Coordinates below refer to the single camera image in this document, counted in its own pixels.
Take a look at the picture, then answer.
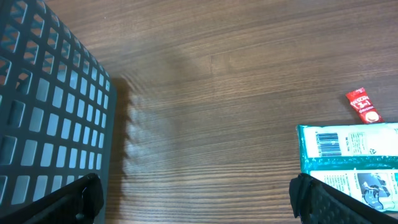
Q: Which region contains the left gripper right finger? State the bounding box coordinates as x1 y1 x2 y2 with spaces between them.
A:
289 173 397 224

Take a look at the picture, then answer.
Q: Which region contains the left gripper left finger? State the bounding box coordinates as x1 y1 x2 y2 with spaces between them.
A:
1 173 104 224

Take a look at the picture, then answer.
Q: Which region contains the green 3M gloves packet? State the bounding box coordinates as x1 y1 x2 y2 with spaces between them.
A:
297 123 397 212

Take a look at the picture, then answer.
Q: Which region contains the red sachet pack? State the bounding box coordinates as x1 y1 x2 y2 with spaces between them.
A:
346 88 384 124

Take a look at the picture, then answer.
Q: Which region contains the grey plastic mesh basket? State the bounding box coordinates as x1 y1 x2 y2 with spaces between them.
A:
1 0 117 216

